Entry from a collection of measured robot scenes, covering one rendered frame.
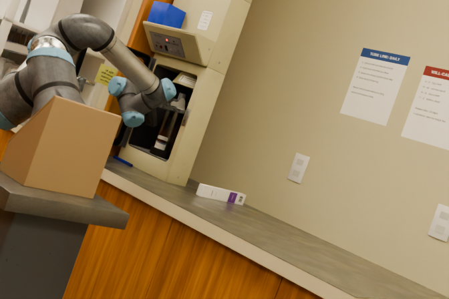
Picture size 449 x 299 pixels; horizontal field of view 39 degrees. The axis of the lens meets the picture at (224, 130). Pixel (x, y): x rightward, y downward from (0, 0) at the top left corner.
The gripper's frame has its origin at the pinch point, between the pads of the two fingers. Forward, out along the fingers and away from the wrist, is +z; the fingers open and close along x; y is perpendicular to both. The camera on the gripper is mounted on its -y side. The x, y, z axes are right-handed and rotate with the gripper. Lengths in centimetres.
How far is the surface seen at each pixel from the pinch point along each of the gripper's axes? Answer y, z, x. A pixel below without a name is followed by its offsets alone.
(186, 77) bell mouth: 13.7, -3.5, -2.3
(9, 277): -45, -97, -66
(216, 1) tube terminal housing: 45.7, -5.2, -6.7
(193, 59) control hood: 21.1, -9.7, -9.2
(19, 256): -40, -96, -66
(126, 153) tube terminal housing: -23.4, -7.6, 13.4
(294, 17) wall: 54, 38, -11
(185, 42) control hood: 26.0, -14.4, -7.0
